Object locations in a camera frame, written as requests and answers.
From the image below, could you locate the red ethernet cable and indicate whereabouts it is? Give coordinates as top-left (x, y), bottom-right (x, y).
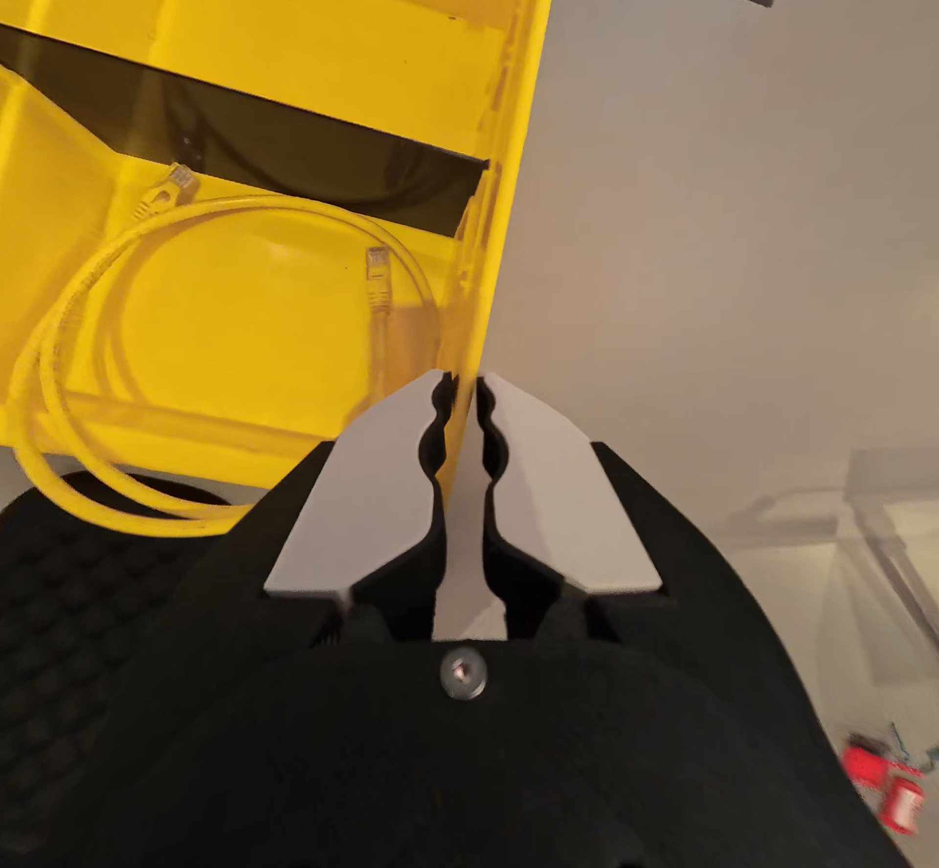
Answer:
top-left (840, 732), bottom-right (927, 836)

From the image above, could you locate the yellow plastic bin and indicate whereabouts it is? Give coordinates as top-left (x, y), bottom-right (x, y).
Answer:
top-left (0, 0), bottom-right (566, 510)

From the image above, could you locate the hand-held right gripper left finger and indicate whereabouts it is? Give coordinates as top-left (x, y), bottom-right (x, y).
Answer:
top-left (264, 369), bottom-right (448, 599)

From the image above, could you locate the yellow ethernet cable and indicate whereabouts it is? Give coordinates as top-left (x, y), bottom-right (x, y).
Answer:
top-left (11, 162), bottom-right (441, 539)

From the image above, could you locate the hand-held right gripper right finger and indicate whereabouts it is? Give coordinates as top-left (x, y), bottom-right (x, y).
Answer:
top-left (477, 373), bottom-right (665, 596)

